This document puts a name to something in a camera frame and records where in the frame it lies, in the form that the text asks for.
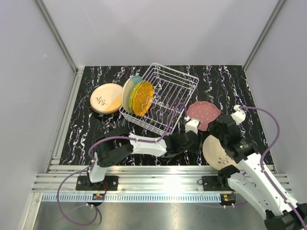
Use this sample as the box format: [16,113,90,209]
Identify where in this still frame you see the pink cream branch plate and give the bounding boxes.
[202,135,239,171]

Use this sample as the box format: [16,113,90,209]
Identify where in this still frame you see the pink scalloped plate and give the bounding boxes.
[187,101,221,131]

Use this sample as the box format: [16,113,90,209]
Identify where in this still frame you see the white wire dish rack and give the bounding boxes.
[120,63,199,136]

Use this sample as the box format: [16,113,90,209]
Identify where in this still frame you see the orange polka dot plate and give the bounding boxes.
[131,81,154,116]

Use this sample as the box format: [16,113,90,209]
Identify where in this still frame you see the green polka dot plate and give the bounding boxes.
[129,80,145,113]

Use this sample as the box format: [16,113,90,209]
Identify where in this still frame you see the blue cream branch plate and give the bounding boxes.
[122,75,143,113]

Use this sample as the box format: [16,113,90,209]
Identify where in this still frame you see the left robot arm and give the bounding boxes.
[86,129,199,190]

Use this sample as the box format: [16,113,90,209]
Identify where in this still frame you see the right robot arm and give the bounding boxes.
[202,115,307,230]

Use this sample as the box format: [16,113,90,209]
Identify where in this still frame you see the black marble pattern mat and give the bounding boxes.
[60,65,268,165]

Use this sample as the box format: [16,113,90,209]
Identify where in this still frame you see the orange cream branch plate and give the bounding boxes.
[90,83,123,114]

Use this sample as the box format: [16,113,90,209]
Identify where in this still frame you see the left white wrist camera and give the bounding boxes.
[184,116,200,134]

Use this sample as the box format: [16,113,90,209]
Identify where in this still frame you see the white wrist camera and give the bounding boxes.
[230,105,246,126]
[184,116,200,134]

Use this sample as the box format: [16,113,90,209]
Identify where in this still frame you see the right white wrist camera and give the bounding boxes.
[230,105,246,126]

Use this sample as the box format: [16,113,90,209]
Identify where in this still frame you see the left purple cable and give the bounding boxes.
[56,102,188,227]

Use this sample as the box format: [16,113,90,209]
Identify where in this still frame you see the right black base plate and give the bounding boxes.
[201,176,233,191]

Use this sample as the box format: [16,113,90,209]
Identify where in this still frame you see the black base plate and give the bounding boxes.
[201,176,233,191]
[75,176,119,191]

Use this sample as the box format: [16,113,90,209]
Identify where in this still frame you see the aluminium mounting rail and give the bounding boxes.
[31,165,292,192]

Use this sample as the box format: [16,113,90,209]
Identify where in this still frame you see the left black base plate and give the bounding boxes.
[75,176,119,191]

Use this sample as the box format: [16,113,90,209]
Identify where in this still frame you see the left aluminium frame post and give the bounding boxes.
[34,0,79,75]

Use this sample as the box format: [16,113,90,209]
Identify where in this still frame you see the aluminium frame post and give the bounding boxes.
[243,0,287,71]
[34,0,79,75]

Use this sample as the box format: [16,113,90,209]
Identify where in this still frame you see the white slotted cable duct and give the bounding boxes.
[42,193,221,203]

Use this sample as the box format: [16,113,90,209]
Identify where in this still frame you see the right aluminium frame post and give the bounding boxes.
[243,0,287,71]

